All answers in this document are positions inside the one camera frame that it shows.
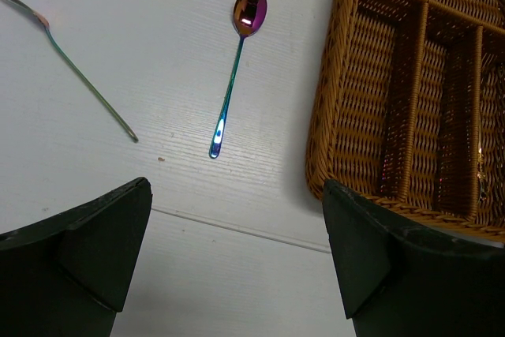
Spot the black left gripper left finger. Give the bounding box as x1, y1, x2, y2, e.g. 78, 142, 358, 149
1, 178, 152, 336

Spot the ornate silver spoon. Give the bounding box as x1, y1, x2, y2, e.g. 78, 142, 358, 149
477, 146, 488, 202

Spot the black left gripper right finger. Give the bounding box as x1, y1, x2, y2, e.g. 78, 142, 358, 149
322, 180, 504, 336

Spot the iridescent thin fork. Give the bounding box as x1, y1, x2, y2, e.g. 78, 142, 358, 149
3, 0, 139, 143

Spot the brown wicker cutlery tray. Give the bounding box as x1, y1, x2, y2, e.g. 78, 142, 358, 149
305, 0, 504, 242

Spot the iridescent rainbow spoon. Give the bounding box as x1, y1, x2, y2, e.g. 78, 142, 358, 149
208, 0, 267, 159

